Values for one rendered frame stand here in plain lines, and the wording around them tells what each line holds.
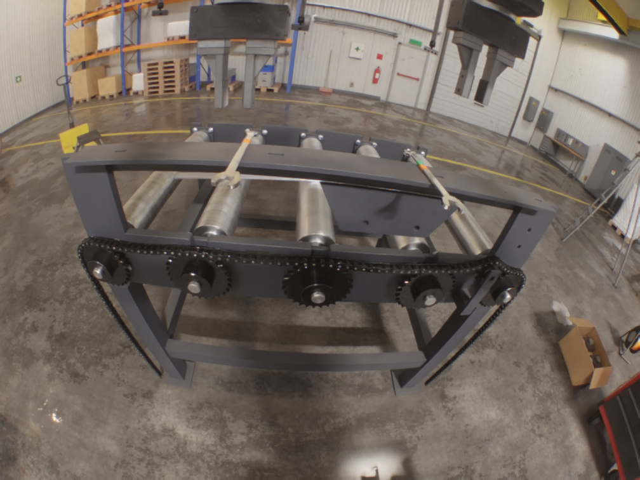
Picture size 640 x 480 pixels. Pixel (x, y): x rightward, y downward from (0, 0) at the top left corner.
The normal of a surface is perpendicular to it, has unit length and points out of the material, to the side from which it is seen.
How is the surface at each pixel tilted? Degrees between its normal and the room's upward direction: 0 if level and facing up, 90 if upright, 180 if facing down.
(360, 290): 90
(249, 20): 90
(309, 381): 0
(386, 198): 90
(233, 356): 0
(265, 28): 90
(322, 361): 0
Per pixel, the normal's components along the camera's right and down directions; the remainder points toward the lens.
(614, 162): -0.99, -0.08
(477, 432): 0.14, -0.76
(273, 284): 0.04, 0.64
